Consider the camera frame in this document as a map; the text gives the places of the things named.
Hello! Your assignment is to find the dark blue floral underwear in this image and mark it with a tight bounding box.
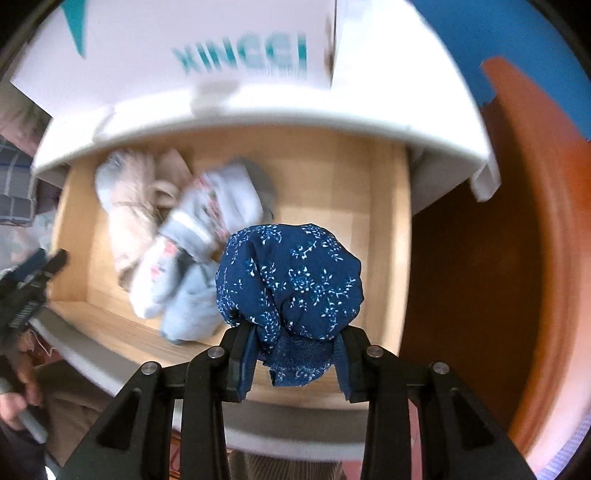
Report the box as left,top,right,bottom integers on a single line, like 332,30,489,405
215,223,365,388

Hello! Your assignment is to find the grey sock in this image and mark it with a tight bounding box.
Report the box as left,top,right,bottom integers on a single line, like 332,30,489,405
231,157,280,222

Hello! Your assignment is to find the orange wooden furniture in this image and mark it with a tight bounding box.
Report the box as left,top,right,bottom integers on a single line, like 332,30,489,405
399,55,591,476

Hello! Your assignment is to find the white patterned cover cloth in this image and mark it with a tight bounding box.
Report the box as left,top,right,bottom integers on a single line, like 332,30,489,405
9,0,502,204

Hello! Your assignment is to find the beige underwear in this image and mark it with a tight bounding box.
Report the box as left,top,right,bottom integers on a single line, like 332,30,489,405
106,148,195,291

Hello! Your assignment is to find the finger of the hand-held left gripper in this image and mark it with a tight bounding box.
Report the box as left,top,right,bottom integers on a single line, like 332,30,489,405
4,249,47,282
32,249,69,282

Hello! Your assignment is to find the white shoe box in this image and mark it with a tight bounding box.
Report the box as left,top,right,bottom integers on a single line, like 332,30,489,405
9,0,352,123

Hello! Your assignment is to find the white floral underwear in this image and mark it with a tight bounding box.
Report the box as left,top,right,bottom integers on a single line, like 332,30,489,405
129,168,259,319

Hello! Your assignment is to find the person's left hand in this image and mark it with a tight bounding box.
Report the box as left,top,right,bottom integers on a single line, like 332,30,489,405
0,357,44,430

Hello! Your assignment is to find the grey plaid blanket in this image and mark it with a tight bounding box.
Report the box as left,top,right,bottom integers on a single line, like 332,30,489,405
0,138,38,227

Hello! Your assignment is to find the grey-fronted wooden drawer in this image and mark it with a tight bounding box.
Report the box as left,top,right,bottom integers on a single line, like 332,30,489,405
30,127,416,462

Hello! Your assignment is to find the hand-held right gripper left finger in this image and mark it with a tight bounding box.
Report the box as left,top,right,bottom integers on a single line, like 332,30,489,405
55,323,259,480

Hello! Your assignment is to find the white crumpled sheet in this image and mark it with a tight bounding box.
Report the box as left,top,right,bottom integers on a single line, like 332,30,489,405
0,210,56,278

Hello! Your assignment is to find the light blue underwear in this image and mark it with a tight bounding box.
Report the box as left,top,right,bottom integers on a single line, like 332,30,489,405
159,263,227,347

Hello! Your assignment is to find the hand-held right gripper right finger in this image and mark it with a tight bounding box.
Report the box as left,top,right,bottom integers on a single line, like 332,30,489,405
335,325,539,480

